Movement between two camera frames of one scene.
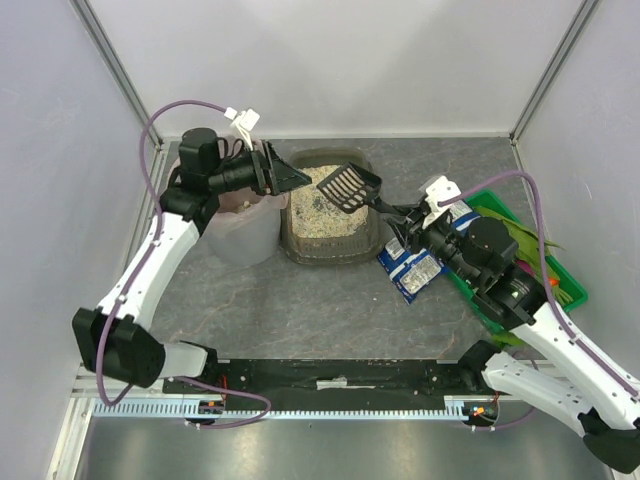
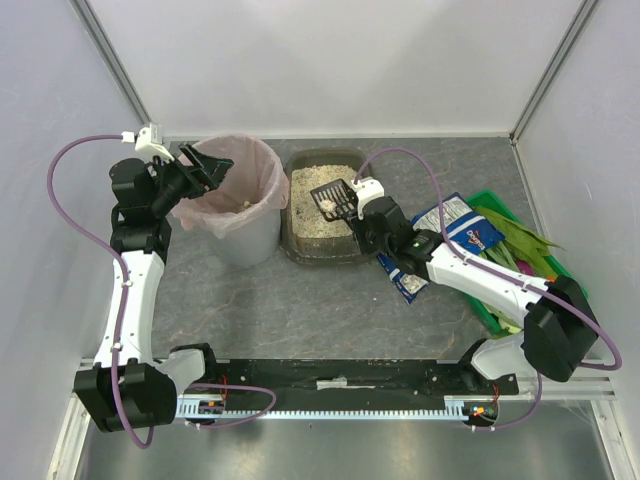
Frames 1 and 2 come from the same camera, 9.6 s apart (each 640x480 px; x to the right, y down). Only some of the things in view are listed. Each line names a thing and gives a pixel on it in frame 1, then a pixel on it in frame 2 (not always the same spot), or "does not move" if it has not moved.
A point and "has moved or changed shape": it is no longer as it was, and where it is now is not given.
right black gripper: (415, 223) to (363, 216)
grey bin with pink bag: (245, 228) does not move
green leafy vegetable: (527, 244) does not move
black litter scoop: (351, 187) has moved or changed shape
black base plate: (412, 377) does not move
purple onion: (526, 267) does not move
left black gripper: (267, 167) to (198, 170)
